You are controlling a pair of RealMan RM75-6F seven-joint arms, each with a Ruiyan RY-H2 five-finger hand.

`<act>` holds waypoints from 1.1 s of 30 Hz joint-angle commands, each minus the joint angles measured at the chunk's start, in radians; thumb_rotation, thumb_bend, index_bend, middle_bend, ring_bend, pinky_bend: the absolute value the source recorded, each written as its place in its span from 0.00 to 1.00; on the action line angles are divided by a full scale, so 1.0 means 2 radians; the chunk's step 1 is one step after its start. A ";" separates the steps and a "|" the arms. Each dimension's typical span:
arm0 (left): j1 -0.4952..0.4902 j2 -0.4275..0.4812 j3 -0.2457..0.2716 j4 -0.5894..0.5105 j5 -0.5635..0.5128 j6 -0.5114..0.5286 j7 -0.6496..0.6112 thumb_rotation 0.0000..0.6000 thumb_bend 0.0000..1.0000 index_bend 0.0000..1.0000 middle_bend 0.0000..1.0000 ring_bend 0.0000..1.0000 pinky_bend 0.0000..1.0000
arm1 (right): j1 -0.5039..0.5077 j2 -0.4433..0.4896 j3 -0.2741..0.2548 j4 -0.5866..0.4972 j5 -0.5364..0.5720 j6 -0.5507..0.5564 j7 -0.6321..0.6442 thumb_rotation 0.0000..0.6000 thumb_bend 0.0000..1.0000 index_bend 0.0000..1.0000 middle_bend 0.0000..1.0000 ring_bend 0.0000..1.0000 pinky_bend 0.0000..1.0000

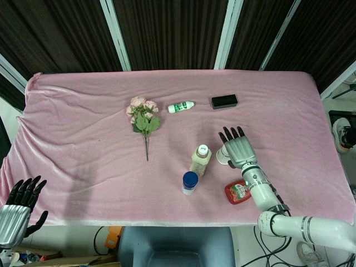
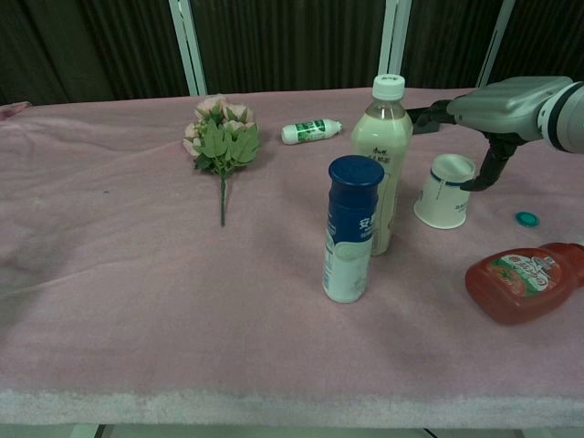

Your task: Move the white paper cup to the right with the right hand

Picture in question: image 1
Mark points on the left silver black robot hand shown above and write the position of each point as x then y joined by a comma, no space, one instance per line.
14,211

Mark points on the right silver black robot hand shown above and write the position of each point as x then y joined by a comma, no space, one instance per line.
239,148

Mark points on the white round object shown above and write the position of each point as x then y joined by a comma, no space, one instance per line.
222,155

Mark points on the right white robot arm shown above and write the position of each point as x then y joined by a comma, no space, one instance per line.
281,207

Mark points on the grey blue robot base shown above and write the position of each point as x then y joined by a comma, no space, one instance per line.
175,246

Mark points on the milk tea bottle white cap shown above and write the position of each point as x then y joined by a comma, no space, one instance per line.
200,161

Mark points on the red strawberry snack pouch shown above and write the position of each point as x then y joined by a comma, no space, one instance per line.
237,192

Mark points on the black rectangular box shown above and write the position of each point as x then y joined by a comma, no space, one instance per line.
224,101

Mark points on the white jar blue lid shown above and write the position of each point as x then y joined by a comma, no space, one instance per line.
190,183

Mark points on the brown cardboard box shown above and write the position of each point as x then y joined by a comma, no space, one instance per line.
58,260

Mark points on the small white green-print bottle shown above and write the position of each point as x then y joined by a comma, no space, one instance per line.
180,106

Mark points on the pink velvet tablecloth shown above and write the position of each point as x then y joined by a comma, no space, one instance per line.
167,144

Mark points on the pink artificial flower bouquet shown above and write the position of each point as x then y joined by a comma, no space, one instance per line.
144,116

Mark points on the orange device under table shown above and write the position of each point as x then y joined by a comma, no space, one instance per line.
113,239

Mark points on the white sneaker with orange sole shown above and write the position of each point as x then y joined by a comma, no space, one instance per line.
341,133

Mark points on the grey white sneaker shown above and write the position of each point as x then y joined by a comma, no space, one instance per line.
308,254

